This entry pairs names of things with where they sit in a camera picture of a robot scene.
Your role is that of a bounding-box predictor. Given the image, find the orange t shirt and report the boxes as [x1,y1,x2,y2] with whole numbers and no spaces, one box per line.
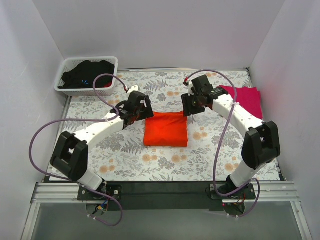
[143,111,188,148]

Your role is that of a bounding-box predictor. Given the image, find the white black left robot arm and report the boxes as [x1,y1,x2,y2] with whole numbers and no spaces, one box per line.
[50,90,154,191]

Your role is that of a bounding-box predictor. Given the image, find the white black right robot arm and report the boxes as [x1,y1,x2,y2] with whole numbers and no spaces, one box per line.
[181,75,281,197]

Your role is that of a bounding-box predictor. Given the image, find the folded magenta t shirt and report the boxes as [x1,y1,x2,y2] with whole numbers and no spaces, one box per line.
[218,85,263,120]

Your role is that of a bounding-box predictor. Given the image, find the black t shirt in basket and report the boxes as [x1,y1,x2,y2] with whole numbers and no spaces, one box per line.
[58,60,115,89]

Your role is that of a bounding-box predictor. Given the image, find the white plastic laundry basket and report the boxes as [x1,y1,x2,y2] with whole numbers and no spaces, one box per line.
[54,56,118,97]

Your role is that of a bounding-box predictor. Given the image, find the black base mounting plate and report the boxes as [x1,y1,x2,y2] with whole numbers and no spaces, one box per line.
[77,180,257,212]

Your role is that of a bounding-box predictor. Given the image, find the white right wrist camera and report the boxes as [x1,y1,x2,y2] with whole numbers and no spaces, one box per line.
[183,77,195,96]

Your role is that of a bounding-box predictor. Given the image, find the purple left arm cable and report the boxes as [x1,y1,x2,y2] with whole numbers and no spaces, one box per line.
[28,73,130,227]

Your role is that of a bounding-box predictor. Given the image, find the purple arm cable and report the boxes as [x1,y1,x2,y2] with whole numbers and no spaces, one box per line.
[28,73,130,227]
[183,69,261,218]

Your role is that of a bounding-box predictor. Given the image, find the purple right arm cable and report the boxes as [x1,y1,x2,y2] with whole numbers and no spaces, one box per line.
[183,69,261,218]

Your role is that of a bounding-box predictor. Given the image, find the aluminium frame rail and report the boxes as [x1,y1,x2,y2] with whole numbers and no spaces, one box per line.
[31,181,301,203]

